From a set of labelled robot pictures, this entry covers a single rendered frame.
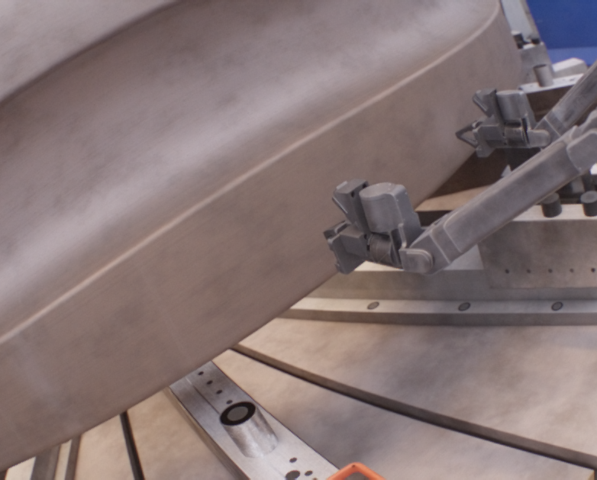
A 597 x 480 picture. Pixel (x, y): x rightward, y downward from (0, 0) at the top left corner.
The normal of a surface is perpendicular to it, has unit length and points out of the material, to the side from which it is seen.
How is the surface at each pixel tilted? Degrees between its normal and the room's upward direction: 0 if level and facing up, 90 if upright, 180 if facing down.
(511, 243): 90
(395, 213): 84
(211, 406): 0
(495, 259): 90
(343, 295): 90
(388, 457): 0
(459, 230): 77
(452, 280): 72
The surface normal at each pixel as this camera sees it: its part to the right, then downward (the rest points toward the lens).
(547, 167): -0.60, 0.41
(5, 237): 0.37, 0.21
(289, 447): -0.37, -0.84
